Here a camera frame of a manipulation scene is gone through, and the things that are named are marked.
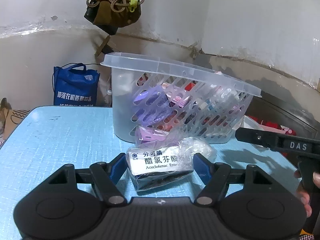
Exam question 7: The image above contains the red plaid blanket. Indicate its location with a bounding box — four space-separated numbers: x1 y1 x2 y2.
248 115 297 136

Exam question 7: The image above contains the dark wooden headboard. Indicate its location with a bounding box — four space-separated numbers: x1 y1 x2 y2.
246 92 319 140

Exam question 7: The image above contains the purple box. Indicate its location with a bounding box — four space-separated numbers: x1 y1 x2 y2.
131 90 170 126

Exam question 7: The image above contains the lilac box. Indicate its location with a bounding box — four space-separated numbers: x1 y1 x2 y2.
135 126 183 146

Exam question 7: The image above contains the brown hanging bag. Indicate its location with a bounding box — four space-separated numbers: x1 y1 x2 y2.
84 0 145 35

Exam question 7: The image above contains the person right hand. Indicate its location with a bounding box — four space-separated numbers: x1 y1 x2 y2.
296 172 320 218

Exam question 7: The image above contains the black power adapter with cable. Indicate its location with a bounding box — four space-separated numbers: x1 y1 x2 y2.
94 35 114 57

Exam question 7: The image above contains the clear plastic perforated basket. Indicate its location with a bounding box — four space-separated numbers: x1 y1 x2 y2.
102 53 261 144

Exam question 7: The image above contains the brown cardboard box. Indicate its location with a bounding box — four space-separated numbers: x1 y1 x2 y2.
1 98 30 144

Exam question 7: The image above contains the blue nonwoven tote bag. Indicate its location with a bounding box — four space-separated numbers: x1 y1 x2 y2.
52 63 100 107

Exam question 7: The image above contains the clear bag white item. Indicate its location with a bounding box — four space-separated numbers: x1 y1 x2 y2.
181 137 217 162

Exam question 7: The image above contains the blue white medicine box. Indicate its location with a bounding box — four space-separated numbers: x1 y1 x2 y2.
126 142 194 192

